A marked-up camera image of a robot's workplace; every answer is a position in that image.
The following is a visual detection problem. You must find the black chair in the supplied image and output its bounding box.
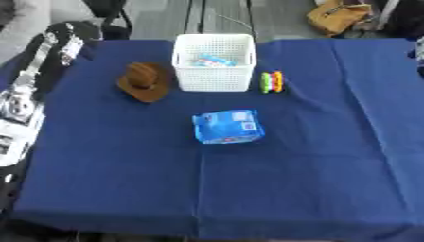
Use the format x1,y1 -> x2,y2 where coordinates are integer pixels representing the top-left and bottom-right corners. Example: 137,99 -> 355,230
80,0 -> 134,41

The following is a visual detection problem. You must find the multicoloured marker pack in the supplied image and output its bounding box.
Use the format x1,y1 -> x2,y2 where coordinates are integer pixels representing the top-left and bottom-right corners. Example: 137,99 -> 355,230
258,70 -> 285,95

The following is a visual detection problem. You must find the blue and white packet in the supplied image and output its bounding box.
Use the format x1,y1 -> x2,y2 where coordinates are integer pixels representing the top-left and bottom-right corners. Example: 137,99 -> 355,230
190,52 -> 240,68

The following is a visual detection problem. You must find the blue plastic snack bag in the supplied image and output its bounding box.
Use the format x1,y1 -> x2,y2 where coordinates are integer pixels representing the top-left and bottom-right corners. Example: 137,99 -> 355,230
190,109 -> 267,146

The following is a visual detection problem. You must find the white plastic lattice basket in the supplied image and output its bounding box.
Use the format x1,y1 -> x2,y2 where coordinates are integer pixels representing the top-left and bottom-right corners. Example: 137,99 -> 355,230
170,33 -> 258,93

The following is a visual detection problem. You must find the black tripod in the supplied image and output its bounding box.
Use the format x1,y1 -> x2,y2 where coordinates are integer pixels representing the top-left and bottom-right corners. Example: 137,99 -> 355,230
182,0 -> 260,38

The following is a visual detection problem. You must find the tan bag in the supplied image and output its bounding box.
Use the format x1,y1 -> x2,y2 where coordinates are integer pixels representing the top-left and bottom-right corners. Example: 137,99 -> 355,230
305,0 -> 375,36

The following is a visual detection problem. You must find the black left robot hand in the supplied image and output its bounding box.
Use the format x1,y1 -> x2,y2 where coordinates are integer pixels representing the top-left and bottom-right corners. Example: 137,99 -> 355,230
13,21 -> 105,100

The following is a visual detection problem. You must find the black bag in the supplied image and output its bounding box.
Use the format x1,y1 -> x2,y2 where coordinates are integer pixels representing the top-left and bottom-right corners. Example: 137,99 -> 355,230
379,0 -> 424,40

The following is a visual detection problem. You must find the brown cowboy hat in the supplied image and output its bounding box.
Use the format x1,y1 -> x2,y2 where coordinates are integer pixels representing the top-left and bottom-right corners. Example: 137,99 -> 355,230
114,61 -> 174,104

